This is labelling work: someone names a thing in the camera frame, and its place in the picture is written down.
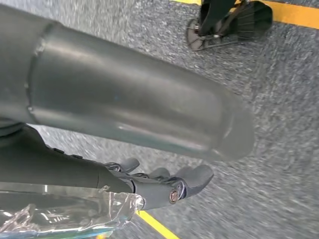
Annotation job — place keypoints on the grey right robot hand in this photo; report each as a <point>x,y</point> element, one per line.
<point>125,99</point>

